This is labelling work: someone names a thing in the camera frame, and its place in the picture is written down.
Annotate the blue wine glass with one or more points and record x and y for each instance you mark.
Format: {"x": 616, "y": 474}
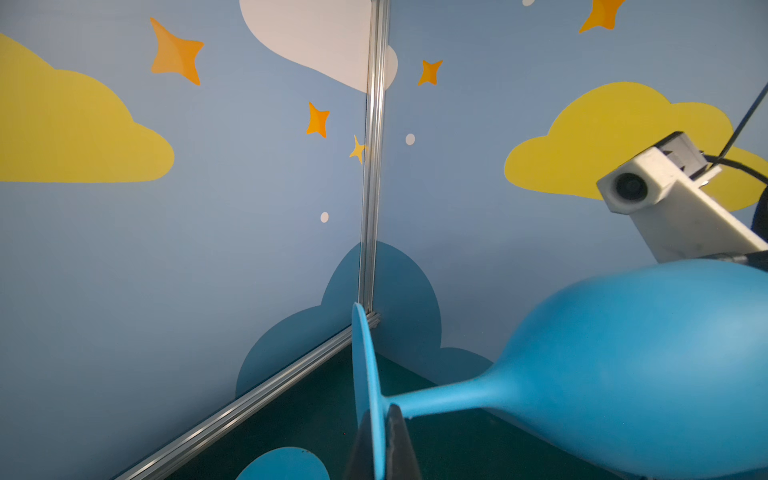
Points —
{"x": 659, "y": 372}
{"x": 286, "y": 463}

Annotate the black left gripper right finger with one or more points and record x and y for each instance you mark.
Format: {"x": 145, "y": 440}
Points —
{"x": 400, "y": 459}

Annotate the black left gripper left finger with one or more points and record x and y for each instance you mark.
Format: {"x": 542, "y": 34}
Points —
{"x": 360, "y": 465}

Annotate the aluminium frame rails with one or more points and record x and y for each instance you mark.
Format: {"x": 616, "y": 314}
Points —
{"x": 180, "y": 451}

